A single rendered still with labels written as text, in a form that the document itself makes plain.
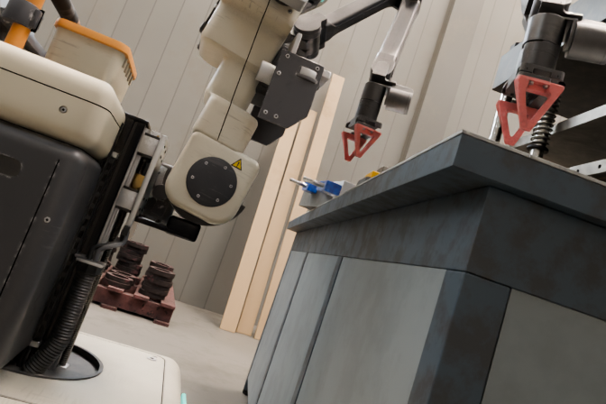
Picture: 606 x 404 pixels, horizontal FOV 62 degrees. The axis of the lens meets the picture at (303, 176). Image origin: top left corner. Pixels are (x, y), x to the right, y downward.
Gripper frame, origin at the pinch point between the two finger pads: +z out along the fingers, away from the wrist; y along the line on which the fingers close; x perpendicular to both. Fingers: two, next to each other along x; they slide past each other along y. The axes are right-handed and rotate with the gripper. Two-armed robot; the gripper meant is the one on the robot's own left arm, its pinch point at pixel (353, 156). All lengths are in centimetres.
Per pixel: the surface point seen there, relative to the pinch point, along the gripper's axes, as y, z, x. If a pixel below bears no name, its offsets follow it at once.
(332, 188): -1.8, 10.2, 3.2
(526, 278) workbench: -77, 25, 2
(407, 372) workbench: -68, 38, 7
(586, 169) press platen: 27, -33, -91
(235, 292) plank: 266, 62, -24
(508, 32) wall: 323, -268, -215
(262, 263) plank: 278, 36, -39
